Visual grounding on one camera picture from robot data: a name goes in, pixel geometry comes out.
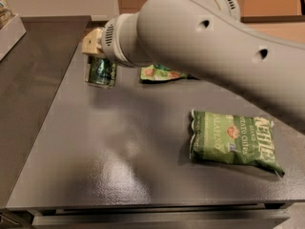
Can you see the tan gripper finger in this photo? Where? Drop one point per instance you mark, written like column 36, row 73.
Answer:
column 91, row 43

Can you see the green jalapeno chips bag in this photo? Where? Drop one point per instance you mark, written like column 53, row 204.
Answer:
column 234, row 139

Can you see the white box at left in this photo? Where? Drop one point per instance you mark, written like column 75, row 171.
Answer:
column 12, row 28

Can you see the green rice crisps bag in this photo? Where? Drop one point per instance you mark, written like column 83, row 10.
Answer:
column 158, row 72

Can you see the green soda can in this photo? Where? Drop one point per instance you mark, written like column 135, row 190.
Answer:
column 100, row 72

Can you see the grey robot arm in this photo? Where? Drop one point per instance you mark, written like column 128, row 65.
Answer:
column 207, row 39

